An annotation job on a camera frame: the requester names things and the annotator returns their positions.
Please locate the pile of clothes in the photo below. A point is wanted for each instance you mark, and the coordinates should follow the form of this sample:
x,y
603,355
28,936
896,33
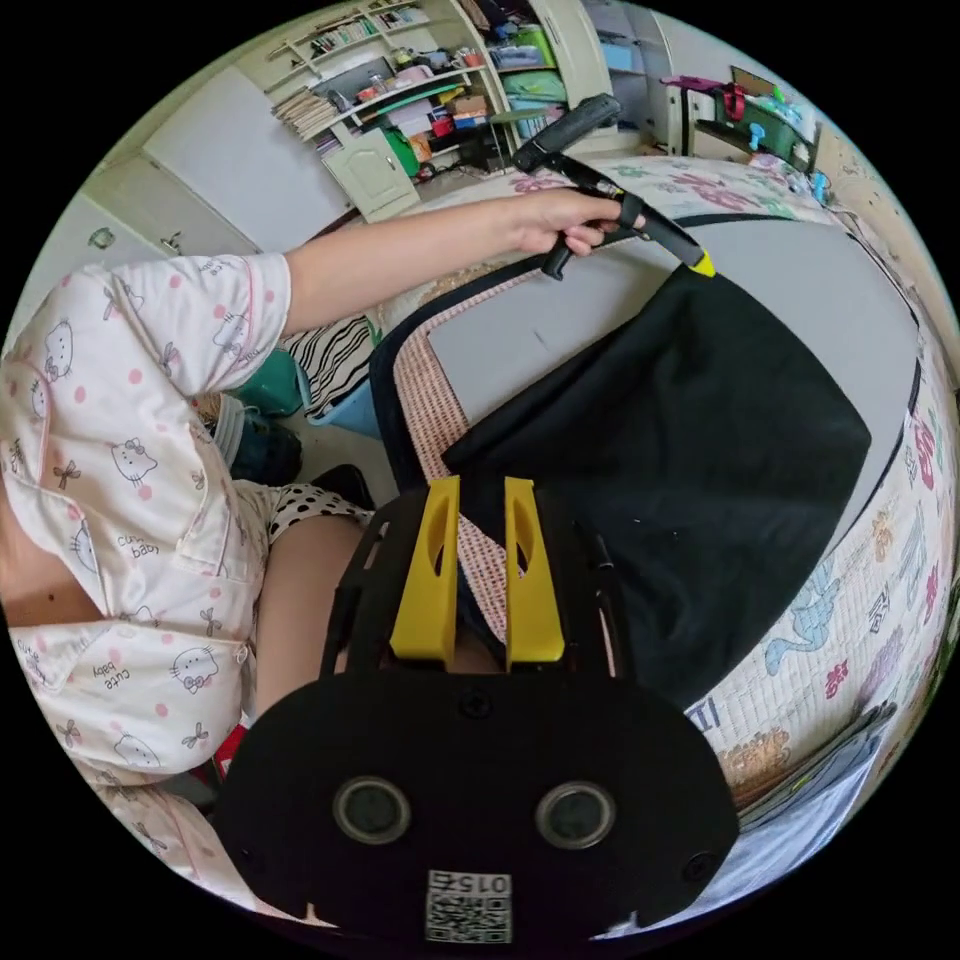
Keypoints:
x,y
810,817

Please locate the shelf with green boxes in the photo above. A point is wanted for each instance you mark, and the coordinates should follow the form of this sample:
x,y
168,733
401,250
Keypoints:
x,y
529,64

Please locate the white wardrobe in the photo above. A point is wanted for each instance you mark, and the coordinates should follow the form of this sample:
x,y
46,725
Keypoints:
x,y
225,165

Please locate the bookshelf with desk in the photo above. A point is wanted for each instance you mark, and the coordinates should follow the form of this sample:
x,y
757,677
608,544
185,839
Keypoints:
x,y
390,97

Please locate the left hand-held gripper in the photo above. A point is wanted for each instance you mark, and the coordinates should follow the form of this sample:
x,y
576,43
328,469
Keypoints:
x,y
664,225

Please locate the person's left hand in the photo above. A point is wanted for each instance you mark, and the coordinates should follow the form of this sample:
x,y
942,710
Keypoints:
x,y
559,221

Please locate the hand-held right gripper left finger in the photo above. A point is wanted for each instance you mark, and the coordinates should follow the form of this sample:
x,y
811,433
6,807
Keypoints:
x,y
424,592

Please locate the person's left forearm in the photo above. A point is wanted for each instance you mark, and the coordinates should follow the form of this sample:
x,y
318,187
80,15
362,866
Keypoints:
x,y
405,262

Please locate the blue plastic basin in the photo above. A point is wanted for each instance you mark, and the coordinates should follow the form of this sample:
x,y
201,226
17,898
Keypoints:
x,y
345,412

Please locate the person's body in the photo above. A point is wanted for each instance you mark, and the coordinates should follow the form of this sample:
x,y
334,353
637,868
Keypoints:
x,y
135,480

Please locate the black short sleeve shirt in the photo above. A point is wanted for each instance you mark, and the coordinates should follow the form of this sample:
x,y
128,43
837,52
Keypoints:
x,y
690,450

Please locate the green plastic bucket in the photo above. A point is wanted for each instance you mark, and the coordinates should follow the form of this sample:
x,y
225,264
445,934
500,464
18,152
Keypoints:
x,y
274,382

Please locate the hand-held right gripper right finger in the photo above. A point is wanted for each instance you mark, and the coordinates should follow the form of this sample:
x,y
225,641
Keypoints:
x,y
531,600

